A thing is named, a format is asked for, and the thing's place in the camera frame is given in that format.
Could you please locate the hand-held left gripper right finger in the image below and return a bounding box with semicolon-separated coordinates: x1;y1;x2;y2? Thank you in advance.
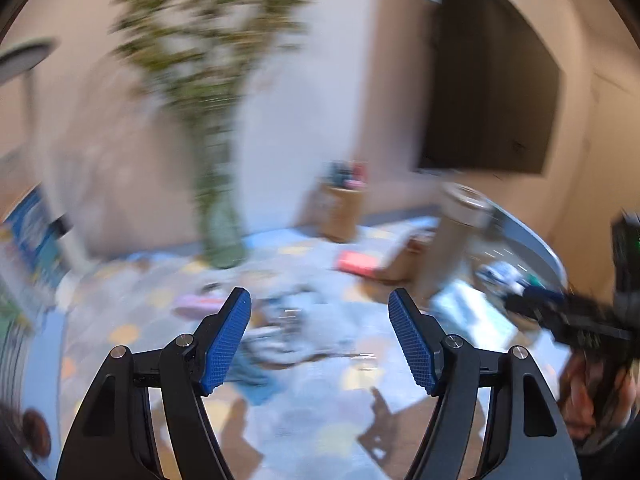
387;287;583;480

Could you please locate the bunch of pens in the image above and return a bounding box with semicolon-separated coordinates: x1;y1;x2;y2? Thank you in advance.
325;160;368;191

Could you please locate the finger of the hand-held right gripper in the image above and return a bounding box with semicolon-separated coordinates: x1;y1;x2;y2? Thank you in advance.
520;284;571;306
502;294;576;332

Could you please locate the grey cloth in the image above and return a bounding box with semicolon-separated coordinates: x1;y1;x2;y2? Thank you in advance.
240;285;351;361

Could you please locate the pink packet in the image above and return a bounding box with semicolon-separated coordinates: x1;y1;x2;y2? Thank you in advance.
172;292;226;318

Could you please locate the round wooden ornament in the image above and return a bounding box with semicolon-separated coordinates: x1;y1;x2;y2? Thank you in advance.
20;407;53;458

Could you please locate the green glass vase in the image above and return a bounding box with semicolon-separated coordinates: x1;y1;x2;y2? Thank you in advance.
192;125;248;270

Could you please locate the black monitor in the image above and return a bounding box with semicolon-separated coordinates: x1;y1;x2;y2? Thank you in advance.
417;0;561;176

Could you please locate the beige thermos bottle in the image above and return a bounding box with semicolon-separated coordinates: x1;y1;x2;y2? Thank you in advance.
420;182;493;301

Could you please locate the blue patterned packet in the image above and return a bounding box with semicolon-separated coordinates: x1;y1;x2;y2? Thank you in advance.
475;260;531;296

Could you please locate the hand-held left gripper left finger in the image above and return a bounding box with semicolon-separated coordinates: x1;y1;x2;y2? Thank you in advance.
56;286;252;480

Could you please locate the white desk lamp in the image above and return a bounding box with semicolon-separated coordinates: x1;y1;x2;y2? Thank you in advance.
0;37;88;271

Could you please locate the bunch of wild flowers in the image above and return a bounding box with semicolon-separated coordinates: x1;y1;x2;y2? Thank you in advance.
107;0;326;171

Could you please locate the blue mesh cloth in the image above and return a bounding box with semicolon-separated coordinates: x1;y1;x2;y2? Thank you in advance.
227;347;286;406

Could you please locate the tan pen holder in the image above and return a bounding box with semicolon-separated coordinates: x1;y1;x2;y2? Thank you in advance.
317;182;366;243

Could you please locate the person's right hand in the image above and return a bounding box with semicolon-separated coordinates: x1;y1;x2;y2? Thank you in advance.
557;354;628;445

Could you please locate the light blue tissue pack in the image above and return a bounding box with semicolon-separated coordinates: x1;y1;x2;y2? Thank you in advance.
430;280;518;346

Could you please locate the small brown bag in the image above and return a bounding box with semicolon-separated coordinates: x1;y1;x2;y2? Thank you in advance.
380;237;431;283

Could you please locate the pink soft block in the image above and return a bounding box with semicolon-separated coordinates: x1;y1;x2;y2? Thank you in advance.
336;250;381;278

